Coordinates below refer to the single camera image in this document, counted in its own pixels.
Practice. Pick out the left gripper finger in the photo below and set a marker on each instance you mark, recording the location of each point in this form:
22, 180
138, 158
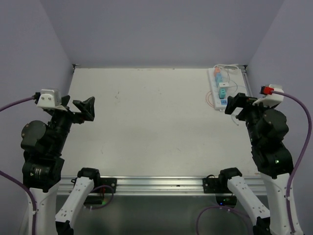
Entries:
64, 101
86, 108

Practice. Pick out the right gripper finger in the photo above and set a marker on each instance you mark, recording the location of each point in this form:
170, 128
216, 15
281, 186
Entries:
242, 114
233, 102

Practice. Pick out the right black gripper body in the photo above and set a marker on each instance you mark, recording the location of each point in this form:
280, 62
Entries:
253, 111

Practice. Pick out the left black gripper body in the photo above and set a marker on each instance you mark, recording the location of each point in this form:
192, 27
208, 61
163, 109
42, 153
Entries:
65, 117

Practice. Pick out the teal charger plug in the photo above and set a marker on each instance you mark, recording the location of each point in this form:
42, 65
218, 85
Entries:
222, 93

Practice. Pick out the white power strip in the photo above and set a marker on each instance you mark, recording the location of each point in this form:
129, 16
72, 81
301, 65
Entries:
219, 104

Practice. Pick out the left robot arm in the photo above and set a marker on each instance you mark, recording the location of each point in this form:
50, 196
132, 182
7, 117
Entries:
43, 144

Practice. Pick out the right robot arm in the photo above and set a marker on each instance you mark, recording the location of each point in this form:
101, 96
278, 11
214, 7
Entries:
266, 128

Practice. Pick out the blue charger plug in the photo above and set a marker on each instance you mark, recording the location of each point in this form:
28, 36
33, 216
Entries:
218, 78

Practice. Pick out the orange charger plug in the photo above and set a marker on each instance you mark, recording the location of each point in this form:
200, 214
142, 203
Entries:
217, 70

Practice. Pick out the white 80W charger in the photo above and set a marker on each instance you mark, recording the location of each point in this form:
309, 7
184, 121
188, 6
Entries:
223, 85

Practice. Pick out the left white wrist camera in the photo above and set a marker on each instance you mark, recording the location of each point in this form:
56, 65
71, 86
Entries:
49, 99

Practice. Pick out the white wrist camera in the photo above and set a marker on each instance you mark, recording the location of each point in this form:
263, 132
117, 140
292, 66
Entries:
49, 99
270, 99

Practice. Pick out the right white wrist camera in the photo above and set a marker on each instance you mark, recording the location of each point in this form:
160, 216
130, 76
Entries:
270, 99

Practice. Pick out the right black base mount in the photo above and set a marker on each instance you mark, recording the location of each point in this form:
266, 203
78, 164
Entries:
211, 184

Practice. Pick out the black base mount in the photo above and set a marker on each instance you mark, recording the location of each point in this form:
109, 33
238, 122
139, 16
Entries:
107, 183
211, 184

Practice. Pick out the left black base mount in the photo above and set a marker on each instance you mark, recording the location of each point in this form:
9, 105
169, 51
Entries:
107, 183

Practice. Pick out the aluminium rail frame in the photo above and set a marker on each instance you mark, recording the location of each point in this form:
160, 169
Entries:
160, 185

